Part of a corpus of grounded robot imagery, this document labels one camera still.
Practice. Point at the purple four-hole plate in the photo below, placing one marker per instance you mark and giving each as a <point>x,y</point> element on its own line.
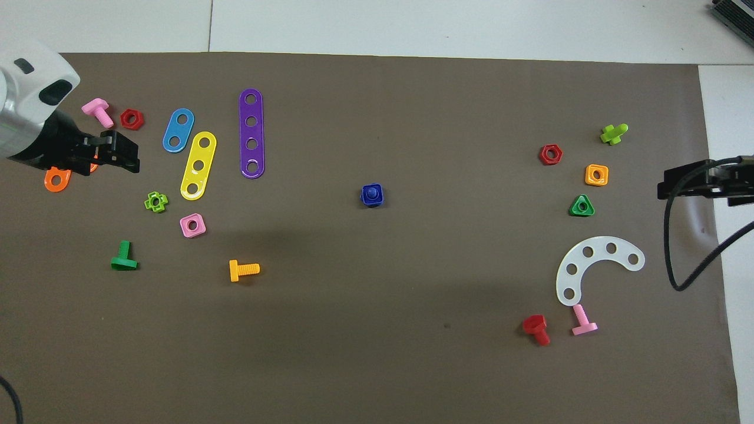
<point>251,133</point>

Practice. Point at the pink plastic screw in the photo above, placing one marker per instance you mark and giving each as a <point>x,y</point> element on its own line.
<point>583,321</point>
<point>99,112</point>

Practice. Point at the red hexagon nut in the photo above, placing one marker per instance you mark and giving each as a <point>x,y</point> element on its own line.
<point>542,155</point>
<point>132,119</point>

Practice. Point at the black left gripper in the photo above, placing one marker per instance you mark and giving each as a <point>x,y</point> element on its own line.
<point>56,147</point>

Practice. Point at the dark green plastic screw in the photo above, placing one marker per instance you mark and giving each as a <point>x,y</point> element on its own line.
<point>124,259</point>

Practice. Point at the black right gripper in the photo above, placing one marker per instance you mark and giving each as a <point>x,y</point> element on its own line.
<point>736,179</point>

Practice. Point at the dark blue square nut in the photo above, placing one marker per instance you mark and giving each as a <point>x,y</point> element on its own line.
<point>364,200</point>

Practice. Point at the grey ribbed device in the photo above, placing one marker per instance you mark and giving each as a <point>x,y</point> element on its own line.
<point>736,13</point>

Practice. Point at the white curved five-hole plate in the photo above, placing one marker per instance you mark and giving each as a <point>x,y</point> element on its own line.
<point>599,247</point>

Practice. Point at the orange square nut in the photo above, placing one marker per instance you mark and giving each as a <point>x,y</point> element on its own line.
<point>588,175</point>

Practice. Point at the orange plastic screw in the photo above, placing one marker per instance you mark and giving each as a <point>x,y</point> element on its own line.
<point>243,270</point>

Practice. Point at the orange heart-shaped plate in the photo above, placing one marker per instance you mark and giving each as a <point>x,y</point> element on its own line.
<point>56,184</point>

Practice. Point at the lime green cross nut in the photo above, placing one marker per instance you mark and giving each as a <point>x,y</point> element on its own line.
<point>149,202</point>

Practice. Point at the lime green cross screw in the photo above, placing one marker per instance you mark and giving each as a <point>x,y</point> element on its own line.
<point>614,133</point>

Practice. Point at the pink square nut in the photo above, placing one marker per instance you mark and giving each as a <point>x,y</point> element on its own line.
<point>185,229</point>

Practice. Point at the dark green triangle nut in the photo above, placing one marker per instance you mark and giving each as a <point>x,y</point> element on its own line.
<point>574,211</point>

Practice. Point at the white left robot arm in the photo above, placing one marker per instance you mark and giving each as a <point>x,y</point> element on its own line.
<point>23,94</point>

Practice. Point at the yellow three-hole plate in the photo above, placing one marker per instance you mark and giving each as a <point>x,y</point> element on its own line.
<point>203,154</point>

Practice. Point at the brown table mat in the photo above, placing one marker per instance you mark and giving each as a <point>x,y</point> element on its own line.
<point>377,353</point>

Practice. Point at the blue two-hole plate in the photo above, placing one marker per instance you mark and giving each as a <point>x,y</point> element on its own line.
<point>171,142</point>

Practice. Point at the red hexagon screw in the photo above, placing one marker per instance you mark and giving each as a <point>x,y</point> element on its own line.
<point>535,325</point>

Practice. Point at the dark blue triangle screw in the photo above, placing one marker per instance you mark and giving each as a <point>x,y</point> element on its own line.
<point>371,193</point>

